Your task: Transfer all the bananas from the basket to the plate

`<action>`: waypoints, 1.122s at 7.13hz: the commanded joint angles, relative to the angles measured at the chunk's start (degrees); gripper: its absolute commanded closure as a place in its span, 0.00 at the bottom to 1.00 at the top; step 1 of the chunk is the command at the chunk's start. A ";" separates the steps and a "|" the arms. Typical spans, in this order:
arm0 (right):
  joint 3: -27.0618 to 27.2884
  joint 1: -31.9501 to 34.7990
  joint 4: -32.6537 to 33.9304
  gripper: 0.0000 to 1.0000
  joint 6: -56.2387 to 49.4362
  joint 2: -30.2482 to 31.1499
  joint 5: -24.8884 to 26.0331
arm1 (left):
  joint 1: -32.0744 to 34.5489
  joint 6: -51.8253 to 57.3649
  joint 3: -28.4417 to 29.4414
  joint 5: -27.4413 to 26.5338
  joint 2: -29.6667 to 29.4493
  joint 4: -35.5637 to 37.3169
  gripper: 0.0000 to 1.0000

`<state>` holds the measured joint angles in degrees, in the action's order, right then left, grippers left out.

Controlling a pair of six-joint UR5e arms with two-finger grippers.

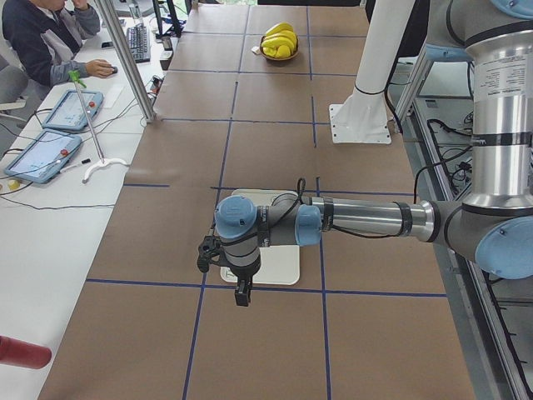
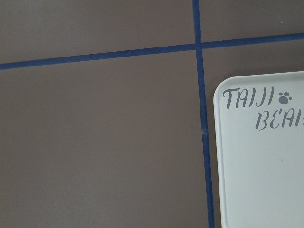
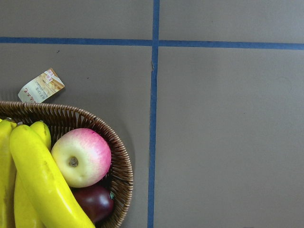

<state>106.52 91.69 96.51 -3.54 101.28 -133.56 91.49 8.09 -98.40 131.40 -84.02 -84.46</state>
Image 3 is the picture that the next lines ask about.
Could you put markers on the yellow banana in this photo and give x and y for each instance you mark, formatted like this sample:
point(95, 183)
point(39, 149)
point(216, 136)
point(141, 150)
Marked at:
point(25, 214)
point(7, 176)
point(50, 194)

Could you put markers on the brown wicker basket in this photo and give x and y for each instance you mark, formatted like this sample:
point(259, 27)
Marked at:
point(63, 118)

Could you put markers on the paper tag on basket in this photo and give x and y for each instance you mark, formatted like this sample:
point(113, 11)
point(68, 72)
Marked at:
point(41, 87)

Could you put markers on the pink yellow apple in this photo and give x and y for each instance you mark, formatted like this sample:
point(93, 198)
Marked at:
point(83, 157)

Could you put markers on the dark red plum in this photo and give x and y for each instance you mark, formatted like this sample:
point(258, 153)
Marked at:
point(96, 201)

